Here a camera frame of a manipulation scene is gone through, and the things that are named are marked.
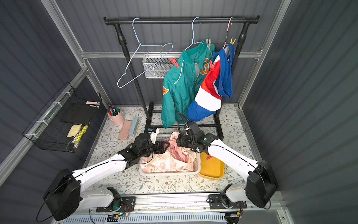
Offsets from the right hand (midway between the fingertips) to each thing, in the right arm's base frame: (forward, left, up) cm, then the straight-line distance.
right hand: (181, 141), depth 80 cm
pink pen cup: (+23, +48, -4) cm, 54 cm away
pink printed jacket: (-9, +4, -4) cm, 11 cm away
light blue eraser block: (+19, +36, -11) cm, 42 cm away
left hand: (-1, +9, -1) cm, 9 cm away
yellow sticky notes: (-1, +56, +12) cm, 57 cm away
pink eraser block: (+16, +43, -14) cm, 48 cm away
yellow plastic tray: (-9, -19, -18) cm, 27 cm away
